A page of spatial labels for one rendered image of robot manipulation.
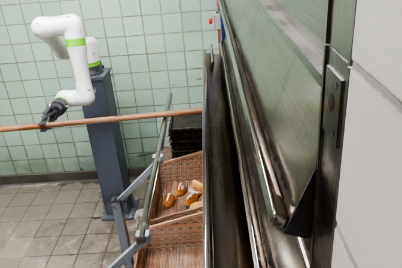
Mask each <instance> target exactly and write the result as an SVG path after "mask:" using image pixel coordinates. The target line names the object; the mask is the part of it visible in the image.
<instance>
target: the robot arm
mask: <svg viewBox="0 0 402 268"><path fill-rule="evenodd" d="M31 30H32V33H33V34H34V35H35V36H36V37H38V38H39V39H41V40H43V41H44V42H45V43H46V44H47V45H48V46H49V47H50V48H51V50H52V52H53V54H54V55H55V56H56V57H57V58H58V59H70V61H71V66H72V70H73V74H74V80H75V86H76V90H61V91H59V92H58V93H57V95H56V97H55V99H54V100H53V101H52V103H48V105H47V107H46V109H45V110H44V112H43V115H44V116H42V120H41V121H40V123H39V124H38V125H39V126H43V125H45V124H46V122H47V121H48V122H54V121H56V120H57V118H58V117H60V116H61V115H63V114H64V113H65V111H66V110H67V109H68V108H69V107H73V106H89V105H91V104H92V103H93V102H94V101H95V93H94V91H93V87H92V82H91V79H90V77H92V76H96V75H100V74H102V73H103V68H104V65H102V63H101V61H100V57H99V51H98V45H97V42H96V39H95V38H94V37H86V36H85V31H84V24H83V21H82V19H81V17H79V16H78V15H76V14H65V15H61V16H51V17H37V18H35V19H34V20H33V21H32V24H31ZM61 36H63V37H64V39H63V38H62V37H61Z"/></svg>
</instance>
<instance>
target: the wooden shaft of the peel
mask: <svg viewBox="0 0 402 268"><path fill-rule="evenodd" d="M192 114H202V108H194V109H182V110H174V111H162V112H150V113H143V114H131V115H118V116H111V117H98V118H86V119H79V120H66V121H54V122H47V123H46V124H45V125H43V126H39V125H38V124H39V123H34V124H22V125H15V126H2V127H0V132H12V131H19V130H32V129H44V128H51V127H63V126H76V125H84V124H96V123H108V122H115V121H128V120H140V119H148V118H160V117H173V116H179V115H192Z"/></svg>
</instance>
